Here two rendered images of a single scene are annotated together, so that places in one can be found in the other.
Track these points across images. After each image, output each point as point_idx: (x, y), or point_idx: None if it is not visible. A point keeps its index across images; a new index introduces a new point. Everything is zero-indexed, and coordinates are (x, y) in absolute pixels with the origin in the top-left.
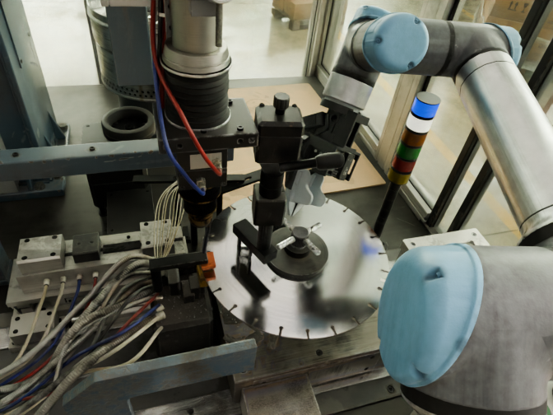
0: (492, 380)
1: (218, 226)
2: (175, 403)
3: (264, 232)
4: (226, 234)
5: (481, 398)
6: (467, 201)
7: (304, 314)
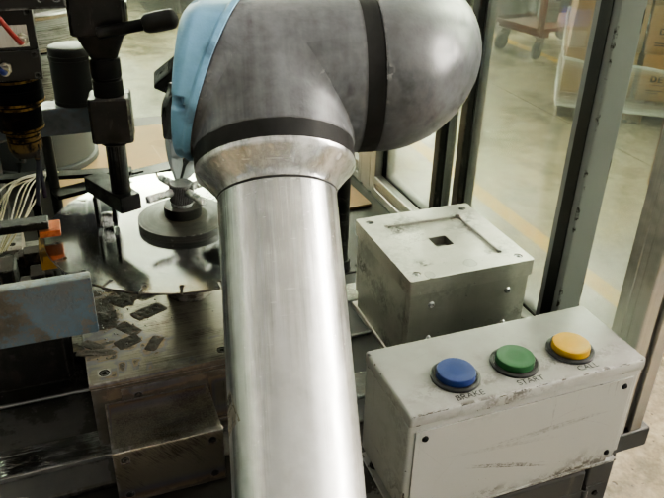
0: (252, 88)
1: (77, 206)
2: (11, 452)
3: (114, 160)
4: (88, 211)
5: (243, 110)
6: (456, 177)
7: (181, 273)
